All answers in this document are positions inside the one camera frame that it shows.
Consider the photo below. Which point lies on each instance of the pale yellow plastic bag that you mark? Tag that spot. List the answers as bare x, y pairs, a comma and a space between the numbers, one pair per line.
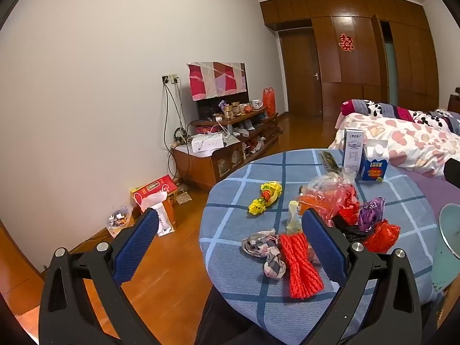
294, 219

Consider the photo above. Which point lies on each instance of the teal trash bin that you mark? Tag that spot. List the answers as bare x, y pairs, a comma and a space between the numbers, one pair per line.
447, 244

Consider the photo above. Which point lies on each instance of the red pink patchwork cover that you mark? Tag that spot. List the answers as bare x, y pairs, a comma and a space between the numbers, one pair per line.
215, 79

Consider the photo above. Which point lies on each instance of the dark object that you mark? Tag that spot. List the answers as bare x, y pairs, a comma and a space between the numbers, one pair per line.
453, 170

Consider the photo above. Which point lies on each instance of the pink grey checked cloth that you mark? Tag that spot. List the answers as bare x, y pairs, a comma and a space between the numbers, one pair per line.
258, 242

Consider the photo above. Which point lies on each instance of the dark snack packet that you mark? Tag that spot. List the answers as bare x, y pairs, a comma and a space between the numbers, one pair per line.
330, 161

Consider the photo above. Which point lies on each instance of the orange carrier bag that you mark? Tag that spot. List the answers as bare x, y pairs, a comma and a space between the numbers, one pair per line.
269, 102

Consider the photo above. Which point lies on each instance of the wooden television cabinet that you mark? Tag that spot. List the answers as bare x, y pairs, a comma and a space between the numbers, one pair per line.
201, 165

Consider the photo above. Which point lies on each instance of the white flat box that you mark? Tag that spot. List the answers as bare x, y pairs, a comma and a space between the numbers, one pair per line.
206, 143

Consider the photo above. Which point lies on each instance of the flat television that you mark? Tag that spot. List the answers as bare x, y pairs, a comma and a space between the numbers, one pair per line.
208, 106

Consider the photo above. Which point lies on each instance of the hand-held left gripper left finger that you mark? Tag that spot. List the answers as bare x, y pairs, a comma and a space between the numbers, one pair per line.
138, 248

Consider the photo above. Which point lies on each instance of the black mesh net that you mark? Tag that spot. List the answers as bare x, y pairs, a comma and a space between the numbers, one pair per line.
350, 230

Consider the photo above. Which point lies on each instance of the wooden door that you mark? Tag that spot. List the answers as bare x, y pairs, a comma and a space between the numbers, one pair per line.
300, 75

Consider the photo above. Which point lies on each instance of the red mesh net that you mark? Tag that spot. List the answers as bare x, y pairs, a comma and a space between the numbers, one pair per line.
298, 266

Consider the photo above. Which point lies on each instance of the red paper decoration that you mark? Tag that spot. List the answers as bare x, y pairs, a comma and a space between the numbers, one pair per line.
346, 42

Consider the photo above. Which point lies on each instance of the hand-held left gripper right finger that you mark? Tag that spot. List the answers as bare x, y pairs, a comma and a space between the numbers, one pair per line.
323, 248

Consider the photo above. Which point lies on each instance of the clear bag of scraps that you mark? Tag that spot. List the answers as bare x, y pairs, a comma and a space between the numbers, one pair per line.
118, 221

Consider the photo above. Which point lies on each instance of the clear red-printed plastic bag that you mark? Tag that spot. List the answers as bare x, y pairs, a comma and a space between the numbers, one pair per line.
337, 190

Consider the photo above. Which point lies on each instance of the orange plastic bag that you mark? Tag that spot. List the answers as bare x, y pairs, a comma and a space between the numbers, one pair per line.
314, 203

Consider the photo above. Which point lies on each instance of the gold lid glass jar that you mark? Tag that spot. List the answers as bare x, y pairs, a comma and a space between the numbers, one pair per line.
235, 109
228, 112

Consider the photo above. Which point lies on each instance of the white mug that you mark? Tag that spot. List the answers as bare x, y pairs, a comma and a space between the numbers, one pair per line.
256, 104

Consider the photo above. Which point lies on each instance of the wall socket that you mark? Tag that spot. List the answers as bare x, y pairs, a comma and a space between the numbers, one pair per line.
170, 78

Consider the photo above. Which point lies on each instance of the cow-print patchwork blanket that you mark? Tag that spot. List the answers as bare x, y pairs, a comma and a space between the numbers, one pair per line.
381, 109

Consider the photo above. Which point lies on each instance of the wooden wardrobe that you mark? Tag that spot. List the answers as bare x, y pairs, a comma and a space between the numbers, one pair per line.
363, 68

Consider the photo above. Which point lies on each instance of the yellow wrapper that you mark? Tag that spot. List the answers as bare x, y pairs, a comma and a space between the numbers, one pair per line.
267, 194

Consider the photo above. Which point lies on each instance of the tall white carton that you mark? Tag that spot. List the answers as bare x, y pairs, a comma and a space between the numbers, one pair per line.
353, 151

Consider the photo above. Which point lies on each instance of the purple wrapper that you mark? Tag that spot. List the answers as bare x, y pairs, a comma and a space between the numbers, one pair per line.
372, 212

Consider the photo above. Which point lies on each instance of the blue plaid tablecloth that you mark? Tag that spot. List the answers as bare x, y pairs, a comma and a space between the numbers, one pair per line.
233, 258

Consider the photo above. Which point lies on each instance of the red gift box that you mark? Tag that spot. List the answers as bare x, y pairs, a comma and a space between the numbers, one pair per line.
151, 187

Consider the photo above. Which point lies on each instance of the red plastic bag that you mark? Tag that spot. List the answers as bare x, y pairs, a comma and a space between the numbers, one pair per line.
382, 237

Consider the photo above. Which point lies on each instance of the blue milk carton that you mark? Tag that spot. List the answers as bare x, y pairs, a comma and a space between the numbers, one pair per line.
373, 169

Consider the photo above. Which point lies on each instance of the heart-print white quilt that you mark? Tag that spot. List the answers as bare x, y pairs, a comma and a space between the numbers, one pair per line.
395, 140

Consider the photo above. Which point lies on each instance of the white plastic bag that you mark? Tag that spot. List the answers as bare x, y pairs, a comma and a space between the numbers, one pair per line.
158, 212

